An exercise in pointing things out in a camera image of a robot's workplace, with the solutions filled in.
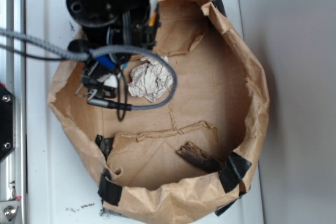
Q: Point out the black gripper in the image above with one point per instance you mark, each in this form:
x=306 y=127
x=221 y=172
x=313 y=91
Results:
x=102 y=84

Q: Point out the blue foam ball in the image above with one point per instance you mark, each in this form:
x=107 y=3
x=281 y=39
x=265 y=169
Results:
x=105 y=61

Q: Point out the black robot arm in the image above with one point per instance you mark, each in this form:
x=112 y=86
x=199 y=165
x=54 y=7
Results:
x=96 y=14

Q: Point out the crumpled white paper wad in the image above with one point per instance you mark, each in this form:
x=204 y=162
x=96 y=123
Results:
x=150 y=80

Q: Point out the dark wood bark piece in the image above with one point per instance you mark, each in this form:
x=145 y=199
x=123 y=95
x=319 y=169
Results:
x=199 y=158

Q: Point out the brown paper bag tray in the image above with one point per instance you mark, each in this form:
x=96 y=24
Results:
x=221 y=104

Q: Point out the white plastic tray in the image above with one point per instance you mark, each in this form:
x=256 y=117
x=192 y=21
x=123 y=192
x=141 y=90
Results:
x=60 y=190

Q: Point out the aluminium frame rail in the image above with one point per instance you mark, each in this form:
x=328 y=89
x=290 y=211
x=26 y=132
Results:
x=13 y=79

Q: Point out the black metal bracket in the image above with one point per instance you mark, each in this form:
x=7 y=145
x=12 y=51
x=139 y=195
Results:
x=7 y=123

